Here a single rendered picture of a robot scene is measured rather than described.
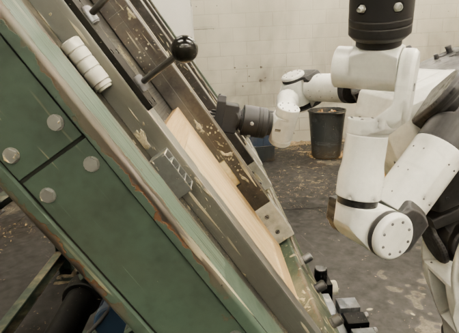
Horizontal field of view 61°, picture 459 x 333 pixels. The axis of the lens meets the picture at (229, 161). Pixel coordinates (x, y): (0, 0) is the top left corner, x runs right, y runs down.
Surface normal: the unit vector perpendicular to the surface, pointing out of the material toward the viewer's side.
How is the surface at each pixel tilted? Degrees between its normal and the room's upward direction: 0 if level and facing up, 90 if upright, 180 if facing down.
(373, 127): 84
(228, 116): 90
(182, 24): 90
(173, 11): 90
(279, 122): 108
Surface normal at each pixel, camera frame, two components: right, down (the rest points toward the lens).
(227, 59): 0.06, 0.26
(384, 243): 0.37, 0.22
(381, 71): -0.49, 0.49
